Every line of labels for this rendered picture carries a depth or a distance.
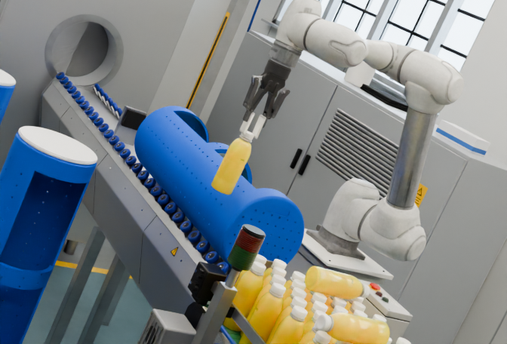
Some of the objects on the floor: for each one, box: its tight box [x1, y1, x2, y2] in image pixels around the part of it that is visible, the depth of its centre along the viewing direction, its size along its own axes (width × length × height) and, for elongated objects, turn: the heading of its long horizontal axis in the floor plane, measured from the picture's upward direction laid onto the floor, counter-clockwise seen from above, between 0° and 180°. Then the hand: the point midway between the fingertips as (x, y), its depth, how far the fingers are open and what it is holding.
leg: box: [45, 226, 106, 344], centre depth 379 cm, size 6×6×63 cm
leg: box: [77, 253, 126, 344], centre depth 386 cm, size 6×6×63 cm
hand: (252, 124), depth 277 cm, fingers closed on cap, 4 cm apart
